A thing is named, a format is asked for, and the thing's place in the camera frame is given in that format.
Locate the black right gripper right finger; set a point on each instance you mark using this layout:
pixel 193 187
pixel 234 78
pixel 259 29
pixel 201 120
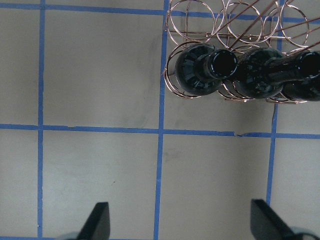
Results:
pixel 265 224

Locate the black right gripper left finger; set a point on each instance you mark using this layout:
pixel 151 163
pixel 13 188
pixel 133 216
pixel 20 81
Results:
pixel 97 225

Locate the dark wine bottle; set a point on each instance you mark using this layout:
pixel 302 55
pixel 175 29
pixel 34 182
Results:
pixel 261 73
pixel 201 68

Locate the copper wire bottle basket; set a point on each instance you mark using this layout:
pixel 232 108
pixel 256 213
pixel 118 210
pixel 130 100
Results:
pixel 239 26

